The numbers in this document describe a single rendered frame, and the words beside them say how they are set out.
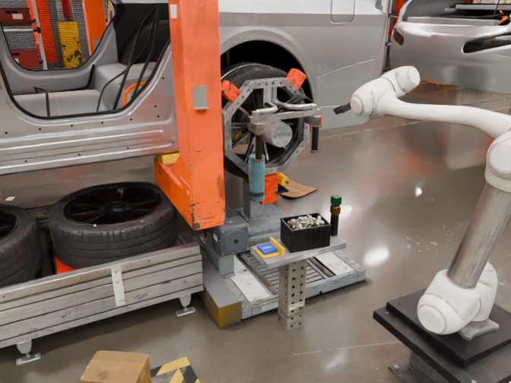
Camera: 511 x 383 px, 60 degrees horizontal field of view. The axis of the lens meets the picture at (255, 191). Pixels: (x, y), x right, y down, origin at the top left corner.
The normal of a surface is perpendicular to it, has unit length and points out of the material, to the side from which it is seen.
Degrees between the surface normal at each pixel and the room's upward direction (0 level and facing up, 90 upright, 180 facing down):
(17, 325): 90
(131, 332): 0
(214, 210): 90
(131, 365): 0
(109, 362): 0
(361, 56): 90
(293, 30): 90
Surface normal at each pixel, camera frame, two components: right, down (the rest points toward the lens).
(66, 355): 0.00, -0.92
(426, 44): -0.90, 0.11
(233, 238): 0.45, 0.35
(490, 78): -0.55, 0.57
